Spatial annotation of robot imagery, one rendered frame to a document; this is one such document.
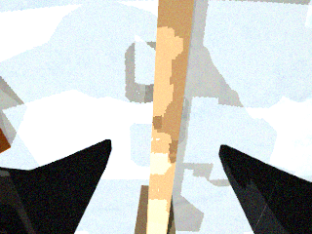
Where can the long tan wooden rail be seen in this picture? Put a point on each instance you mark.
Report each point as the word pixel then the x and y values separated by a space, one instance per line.
pixel 172 42

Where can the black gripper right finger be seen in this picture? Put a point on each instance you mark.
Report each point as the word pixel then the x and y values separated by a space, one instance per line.
pixel 273 201

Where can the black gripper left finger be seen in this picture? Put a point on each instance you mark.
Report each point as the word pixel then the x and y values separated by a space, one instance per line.
pixel 52 198

